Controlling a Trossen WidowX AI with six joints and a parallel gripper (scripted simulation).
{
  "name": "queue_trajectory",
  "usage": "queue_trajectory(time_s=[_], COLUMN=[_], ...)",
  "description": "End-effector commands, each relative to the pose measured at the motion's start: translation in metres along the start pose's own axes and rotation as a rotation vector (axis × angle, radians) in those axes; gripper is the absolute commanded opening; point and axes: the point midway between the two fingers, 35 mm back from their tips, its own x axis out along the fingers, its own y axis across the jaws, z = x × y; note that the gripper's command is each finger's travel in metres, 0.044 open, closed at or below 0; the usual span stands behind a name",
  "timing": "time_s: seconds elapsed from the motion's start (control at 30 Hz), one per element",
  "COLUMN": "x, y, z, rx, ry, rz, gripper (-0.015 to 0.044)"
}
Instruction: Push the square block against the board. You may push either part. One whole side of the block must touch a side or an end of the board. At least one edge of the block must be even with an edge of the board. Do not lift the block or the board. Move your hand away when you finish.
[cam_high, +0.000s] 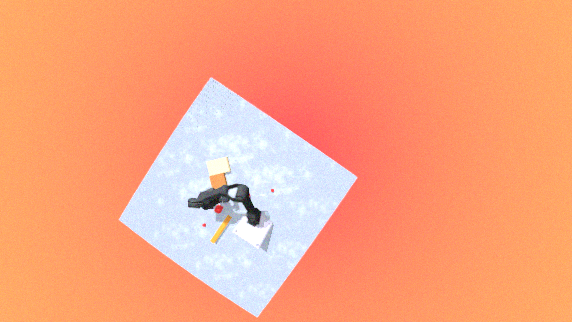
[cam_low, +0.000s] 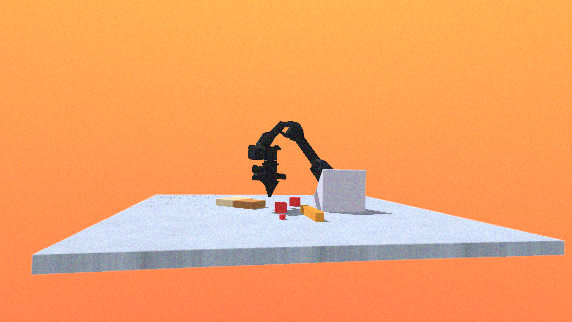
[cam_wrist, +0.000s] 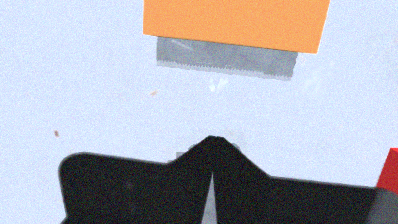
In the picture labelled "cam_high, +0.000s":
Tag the orange rectangular bar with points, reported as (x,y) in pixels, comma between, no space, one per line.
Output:
(219,231)

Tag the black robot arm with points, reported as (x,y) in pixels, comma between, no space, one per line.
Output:
(205,200)

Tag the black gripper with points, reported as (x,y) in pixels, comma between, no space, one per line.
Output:
(220,199)

